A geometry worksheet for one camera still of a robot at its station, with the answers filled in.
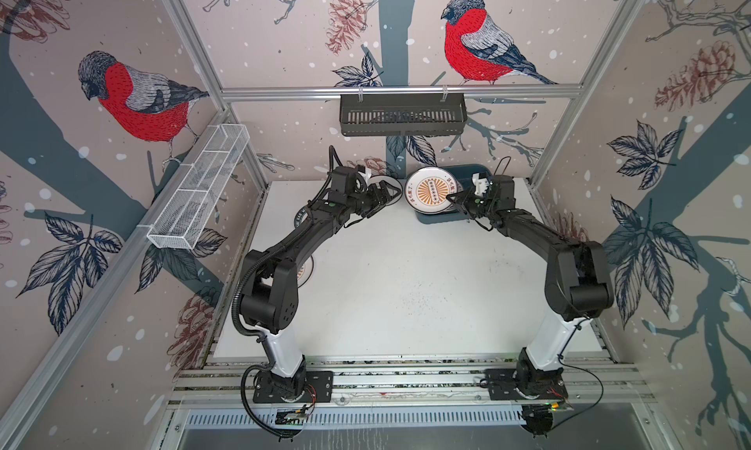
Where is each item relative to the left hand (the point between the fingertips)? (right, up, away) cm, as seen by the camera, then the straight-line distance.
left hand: (395, 195), depth 83 cm
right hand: (+17, -1, +9) cm, 19 cm away
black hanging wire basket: (+4, +30, +21) cm, 37 cm away
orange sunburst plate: (-30, -25, +12) cm, 41 cm away
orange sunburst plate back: (+11, +3, +13) cm, 18 cm away
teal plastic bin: (+23, +8, +11) cm, 27 cm away
